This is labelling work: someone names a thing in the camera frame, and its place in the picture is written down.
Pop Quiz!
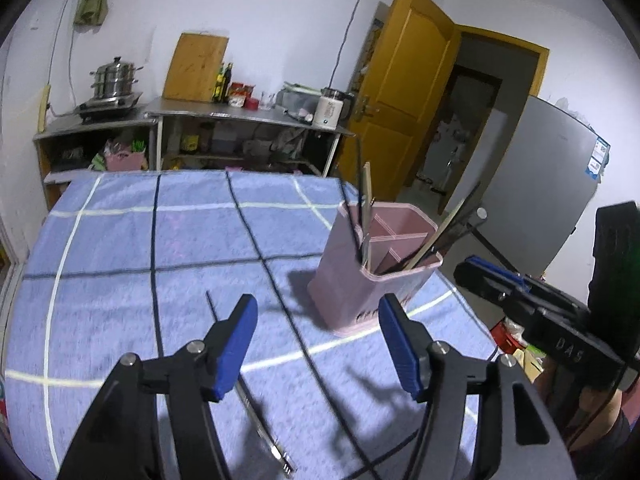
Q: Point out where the black induction cooker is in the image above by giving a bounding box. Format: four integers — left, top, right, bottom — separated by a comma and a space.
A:
75, 92, 143, 123

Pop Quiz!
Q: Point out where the wooden cutting board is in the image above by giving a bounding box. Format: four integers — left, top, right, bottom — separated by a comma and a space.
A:
162, 32, 230, 103

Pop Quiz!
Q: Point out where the person's right hand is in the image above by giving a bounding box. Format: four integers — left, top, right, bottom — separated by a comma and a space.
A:
542, 357, 623, 441

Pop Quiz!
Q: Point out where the silver metal chopstick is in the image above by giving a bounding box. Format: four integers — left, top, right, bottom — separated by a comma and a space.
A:
205, 290, 298, 477

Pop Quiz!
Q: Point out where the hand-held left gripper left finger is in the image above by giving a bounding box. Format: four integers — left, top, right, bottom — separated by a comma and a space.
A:
56, 293, 259, 480

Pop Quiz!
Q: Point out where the pink plastic utensil holder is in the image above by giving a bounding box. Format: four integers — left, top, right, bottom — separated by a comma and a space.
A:
307, 201, 445, 338

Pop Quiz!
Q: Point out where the low steel shelf table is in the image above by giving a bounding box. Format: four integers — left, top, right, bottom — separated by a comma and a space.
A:
32, 112, 157, 211

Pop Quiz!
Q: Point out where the grey refrigerator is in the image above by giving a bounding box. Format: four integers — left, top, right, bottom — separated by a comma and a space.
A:
470, 95, 613, 286

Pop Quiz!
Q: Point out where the steel counter table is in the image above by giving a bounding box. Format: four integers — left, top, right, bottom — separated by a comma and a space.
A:
144, 96, 357, 178

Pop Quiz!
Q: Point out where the black chopstick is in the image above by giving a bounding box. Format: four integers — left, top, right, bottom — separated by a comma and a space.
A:
341, 182, 362, 256
430, 220, 476, 261
425, 182, 482, 256

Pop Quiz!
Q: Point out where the thin wall cable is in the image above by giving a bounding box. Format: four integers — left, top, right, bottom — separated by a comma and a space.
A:
47, 0, 83, 111

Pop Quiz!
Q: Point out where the red box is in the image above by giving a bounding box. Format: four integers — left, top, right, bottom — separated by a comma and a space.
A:
490, 317, 526, 356

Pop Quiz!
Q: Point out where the blue checked tablecloth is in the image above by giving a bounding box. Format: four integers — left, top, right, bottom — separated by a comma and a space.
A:
2, 169, 501, 480

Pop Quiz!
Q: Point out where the pink plastic basket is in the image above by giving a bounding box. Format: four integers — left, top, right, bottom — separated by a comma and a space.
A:
104, 152, 150, 172

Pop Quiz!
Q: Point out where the blue fridge sticker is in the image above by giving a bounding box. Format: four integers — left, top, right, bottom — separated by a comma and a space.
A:
585, 135, 612, 178

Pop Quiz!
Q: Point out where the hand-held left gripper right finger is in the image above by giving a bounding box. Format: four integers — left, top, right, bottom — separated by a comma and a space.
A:
377, 293, 579, 480

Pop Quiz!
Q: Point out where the beige wooden chopstick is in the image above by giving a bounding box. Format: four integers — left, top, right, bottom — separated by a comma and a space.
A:
361, 162, 373, 268
400, 199, 476, 270

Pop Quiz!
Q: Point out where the steel steamer pot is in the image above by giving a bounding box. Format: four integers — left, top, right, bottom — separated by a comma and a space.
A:
90, 56, 145, 98

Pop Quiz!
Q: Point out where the black wall cable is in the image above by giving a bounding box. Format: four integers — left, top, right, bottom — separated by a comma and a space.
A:
327, 0, 377, 91

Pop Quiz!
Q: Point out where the blue plastic container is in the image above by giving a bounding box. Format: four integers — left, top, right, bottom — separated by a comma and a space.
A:
212, 127, 238, 155

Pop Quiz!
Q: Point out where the yellow wooden door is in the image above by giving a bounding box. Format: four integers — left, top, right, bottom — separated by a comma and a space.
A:
336, 0, 461, 193

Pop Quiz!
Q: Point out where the yellow door frame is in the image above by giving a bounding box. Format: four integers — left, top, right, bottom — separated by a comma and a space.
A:
440, 25, 551, 216

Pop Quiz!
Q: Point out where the grey plastic bag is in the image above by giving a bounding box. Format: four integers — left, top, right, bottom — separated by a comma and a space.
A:
245, 127, 303, 161

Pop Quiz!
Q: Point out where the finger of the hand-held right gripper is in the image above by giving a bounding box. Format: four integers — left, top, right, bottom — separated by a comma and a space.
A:
465, 255, 532, 293
454, 261, 508, 306

